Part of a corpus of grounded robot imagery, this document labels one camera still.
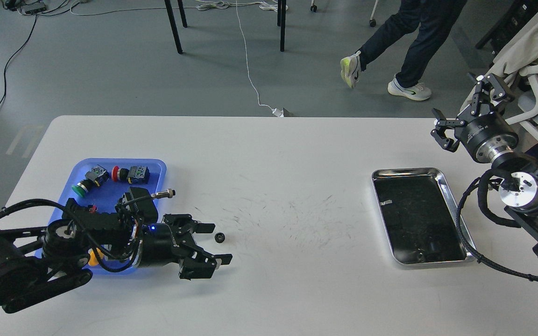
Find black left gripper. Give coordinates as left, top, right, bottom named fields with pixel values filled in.
left=136, top=213, right=233, bottom=280

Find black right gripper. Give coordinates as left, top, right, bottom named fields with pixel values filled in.
left=431, top=74, right=518, bottom=162

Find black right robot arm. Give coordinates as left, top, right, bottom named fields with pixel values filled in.
left=431, top=74, right=538, bottom=282

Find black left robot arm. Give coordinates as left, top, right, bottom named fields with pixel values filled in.
left=0, top=187, right=233, bottom=314

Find white sneaker right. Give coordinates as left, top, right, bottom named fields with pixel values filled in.
left=387, top=78, right=432, bottom=101

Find white sneaker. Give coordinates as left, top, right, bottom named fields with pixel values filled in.
left=387, top=78, right=432, bottom=101
left=340, top=50, right=361, bottom=89

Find person legs dark trousers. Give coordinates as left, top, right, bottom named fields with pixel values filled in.
left=359, top=0, right=466, bottom=89

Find blue plastic tray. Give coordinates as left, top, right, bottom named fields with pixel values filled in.
left=57, top=158, right=173, bottom=276

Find white sneaker left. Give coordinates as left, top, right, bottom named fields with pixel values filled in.
left=340, top=50, right=361, bottom=89

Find silver metal tray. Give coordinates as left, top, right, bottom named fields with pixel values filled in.
left=371, top=168, right=475, bottom=268

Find black square push button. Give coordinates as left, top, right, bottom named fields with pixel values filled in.
left=65, top=198, right=98, bottom=213

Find white power adapter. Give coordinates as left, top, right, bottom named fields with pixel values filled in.
left=272, top=108, right=293, bottom=118

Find black table leg right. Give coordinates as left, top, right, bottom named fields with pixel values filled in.
left=277, top=0, right=287, bottom=52

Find black table leg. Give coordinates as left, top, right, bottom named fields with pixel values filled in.
left=164, top=0, right=188, bottom=55
left=277, top=0, right=287, bottom=52

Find black table leg left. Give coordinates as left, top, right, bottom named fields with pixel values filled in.
left=164, top=0, right=188, bottom=55

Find red push button switch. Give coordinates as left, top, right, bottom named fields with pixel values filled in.
left=110, top=166, right=150, bottom=184

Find yellow push button switch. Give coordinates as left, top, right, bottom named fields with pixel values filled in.
left=87, top=248, right=105, bottom=266

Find green push button switch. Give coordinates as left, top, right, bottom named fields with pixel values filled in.
left=72, top=165, right=110, bottom=197

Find white cable on floor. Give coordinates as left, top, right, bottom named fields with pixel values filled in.
left=197, top=0, right=289, bottom=112

